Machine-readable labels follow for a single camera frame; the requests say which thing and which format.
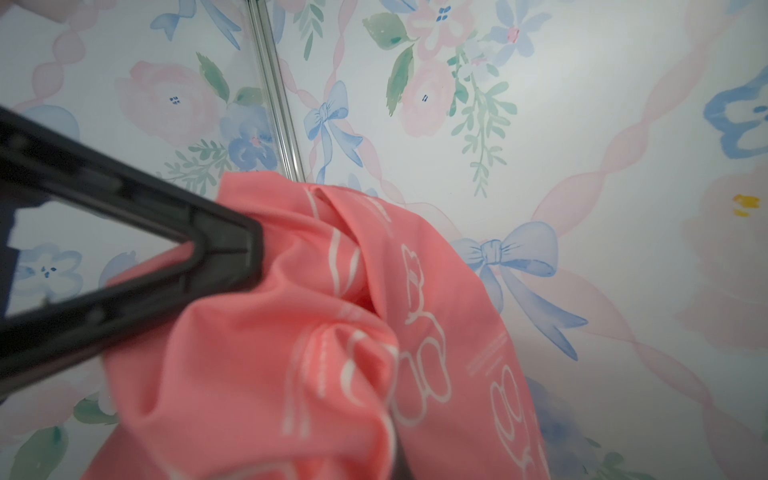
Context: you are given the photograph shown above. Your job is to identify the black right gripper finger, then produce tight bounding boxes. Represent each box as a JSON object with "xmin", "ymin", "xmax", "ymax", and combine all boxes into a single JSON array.
[{"xmin": 1, "ymin": 109, "xmax": 264, "ymax": 396}]

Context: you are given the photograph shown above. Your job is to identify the left corner metal post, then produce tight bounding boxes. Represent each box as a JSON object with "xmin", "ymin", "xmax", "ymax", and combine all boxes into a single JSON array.
[{"xmin": 247, "ymin": 1, "xmax": 306, "ymax": 182}]

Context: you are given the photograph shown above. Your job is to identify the pink printed cloth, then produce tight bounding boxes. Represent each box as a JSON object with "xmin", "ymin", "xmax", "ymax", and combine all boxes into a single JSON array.
[{"xmin": 85, "ymin": 172, "xmax": 549, "ymax": 479}]

